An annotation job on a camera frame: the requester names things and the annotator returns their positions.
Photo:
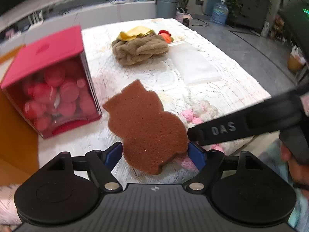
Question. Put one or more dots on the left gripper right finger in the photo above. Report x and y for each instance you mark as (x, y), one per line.
(208, 164)

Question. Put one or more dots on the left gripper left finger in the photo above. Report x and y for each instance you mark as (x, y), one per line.
(100, 166)

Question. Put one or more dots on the pink white knitted item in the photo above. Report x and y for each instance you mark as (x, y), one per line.
(198, 113)

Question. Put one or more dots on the brown owl-shaped sponge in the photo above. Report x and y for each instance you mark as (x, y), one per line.
(151, 136)

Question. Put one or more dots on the person in striped shirt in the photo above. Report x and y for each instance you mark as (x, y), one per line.
(288, 157)

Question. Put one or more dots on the orange white cardboard box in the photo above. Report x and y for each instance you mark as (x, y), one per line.
(19, 145)

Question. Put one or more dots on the red transparent storage box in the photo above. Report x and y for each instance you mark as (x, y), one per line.
(50, 85)

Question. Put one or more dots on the brown fluffy cloth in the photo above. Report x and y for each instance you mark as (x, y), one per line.
(134, 52)

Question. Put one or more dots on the dark cabinet with vines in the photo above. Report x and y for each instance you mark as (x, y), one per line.
(249, 14)

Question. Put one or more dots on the blue water jug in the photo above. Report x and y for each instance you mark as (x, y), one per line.
(220, 13)

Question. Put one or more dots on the orange red crochet toy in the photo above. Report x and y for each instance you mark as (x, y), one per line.
(166, 36)

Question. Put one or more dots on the yellow cloth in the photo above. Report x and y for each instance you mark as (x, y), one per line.
(137, 32)

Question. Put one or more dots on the pink small heater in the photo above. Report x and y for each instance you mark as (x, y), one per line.
(183, 17)

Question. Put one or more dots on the grey tv console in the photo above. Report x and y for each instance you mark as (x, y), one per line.
(86, 17)

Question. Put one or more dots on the white wifi router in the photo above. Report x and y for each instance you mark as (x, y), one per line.
(36, 18)

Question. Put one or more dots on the grey-green trash bin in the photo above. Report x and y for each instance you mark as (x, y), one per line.
(166, 8)

